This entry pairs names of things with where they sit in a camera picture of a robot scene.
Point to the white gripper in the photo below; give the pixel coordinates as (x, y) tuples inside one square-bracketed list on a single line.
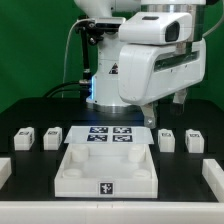
[(148, 73)]

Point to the white square table top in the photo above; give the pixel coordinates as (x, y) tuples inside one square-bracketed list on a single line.
[(107, 171)]

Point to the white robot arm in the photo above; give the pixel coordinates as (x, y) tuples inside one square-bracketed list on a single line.
[(104, 83)]

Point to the white sheet with tags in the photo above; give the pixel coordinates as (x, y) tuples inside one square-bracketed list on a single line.
[(109, 135)]

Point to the white left obstacle block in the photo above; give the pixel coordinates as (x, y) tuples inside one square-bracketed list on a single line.
[(5, 170)]

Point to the white right obstacle wall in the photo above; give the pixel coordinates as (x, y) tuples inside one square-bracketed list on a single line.
[(214, 176)]

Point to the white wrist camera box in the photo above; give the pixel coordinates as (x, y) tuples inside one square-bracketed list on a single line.
[(156, 28)]

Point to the black camera on mount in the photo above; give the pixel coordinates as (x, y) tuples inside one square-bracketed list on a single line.
[(106, 24)]

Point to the white front rail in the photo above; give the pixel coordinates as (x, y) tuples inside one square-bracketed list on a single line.
[(65, 212)]

